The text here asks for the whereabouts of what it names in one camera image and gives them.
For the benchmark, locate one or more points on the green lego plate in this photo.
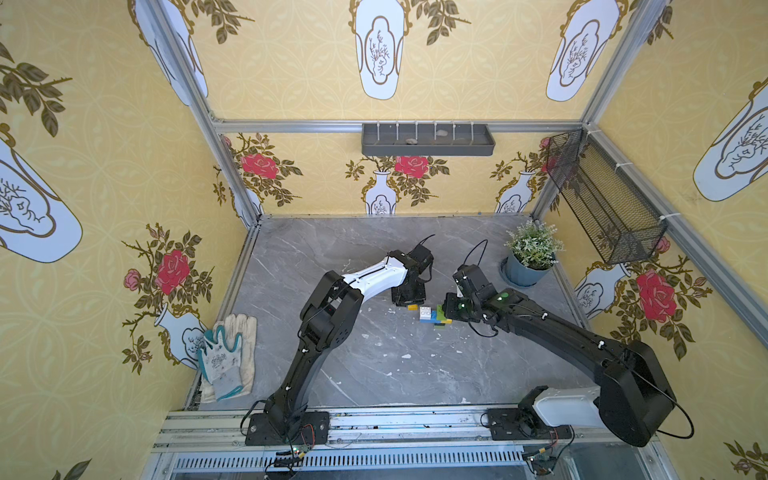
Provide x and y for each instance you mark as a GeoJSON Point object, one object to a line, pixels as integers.
{"type": "Point", "coordinates": [439, 313]}

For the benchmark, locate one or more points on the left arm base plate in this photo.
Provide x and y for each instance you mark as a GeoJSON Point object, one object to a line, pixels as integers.
{"type": "Point", "coordinates": [311, 428]}

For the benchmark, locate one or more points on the potted green plant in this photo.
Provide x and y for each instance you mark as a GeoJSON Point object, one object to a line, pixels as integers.
{"type": "Point", "coordinates": [532, 249]}

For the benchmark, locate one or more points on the work gloves at wall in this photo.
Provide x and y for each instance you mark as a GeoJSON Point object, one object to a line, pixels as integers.
{"type": "Point", "coordinates": [226, 358]}

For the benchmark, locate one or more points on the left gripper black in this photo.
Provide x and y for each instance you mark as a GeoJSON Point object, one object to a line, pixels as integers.
{"type": "Point", "coordinates": [408, 294]}

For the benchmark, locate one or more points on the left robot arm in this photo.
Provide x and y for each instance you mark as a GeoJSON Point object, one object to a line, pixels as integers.
{"type": "Point", "coordinates": [328, 317]}

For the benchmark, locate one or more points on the grey wall shelf tray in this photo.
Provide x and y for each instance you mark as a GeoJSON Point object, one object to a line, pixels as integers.
{"type": "Point", "coordinates": [437, 139]}

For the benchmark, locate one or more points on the black wire mesh basket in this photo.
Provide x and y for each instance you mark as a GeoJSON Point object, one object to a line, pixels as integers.
{"type": "Point", "coordinates": [618, 218]}

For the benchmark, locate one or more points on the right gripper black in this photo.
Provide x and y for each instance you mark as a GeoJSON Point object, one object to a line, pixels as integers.
{"type": "Point", "coordinates": [454, 307]}

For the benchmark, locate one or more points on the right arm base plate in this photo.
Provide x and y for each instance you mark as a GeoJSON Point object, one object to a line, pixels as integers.
{"type": "Point", "coordinates": [507, 424]}

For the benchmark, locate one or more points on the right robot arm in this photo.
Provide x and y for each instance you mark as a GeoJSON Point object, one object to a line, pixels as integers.
{"type": "Point", "coordinates": [632, 396]}

